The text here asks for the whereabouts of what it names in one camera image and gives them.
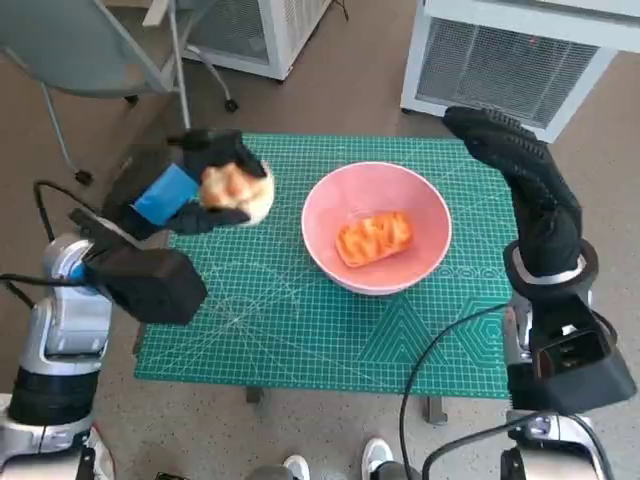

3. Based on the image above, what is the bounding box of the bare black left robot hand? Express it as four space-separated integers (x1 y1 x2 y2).
106 128 269 242

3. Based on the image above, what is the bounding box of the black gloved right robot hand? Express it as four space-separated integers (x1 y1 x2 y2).
441 105 585 284

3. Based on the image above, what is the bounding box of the pale round toy bread roll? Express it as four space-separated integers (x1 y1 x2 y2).
198 159 277 227

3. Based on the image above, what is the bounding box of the pink bowl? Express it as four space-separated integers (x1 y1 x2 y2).
300 162 454 296

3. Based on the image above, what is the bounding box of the orange toy bread loaf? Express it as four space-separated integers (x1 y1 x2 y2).
333 209 416 270

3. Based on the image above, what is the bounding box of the white mesh-front cabinet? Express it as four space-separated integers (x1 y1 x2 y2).
179 0 334 81
399 0 640 144

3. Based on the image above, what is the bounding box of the grey chair on castors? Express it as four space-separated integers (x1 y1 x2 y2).
0 0 239 184

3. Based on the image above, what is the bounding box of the green cutting mat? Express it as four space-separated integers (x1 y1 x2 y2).
133 130 519 400

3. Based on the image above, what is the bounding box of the person's white shoe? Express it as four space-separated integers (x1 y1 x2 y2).
282 453 311 480
360 437 396 480

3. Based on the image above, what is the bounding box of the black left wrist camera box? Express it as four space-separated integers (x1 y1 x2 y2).
68 207 209 325

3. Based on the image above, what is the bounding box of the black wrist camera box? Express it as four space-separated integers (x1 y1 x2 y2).
68 207 209 325
532 294 639 415

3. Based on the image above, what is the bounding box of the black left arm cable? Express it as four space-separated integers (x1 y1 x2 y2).
0 180 109 307

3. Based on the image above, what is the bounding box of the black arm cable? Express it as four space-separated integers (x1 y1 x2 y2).
0 180 109 307
422 412 609 480
398 302 509 480

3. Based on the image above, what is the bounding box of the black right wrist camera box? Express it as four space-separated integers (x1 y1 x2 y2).
532 294 639 415

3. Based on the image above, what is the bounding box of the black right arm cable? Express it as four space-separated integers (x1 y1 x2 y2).
422 412 609 480
398 302 509 480

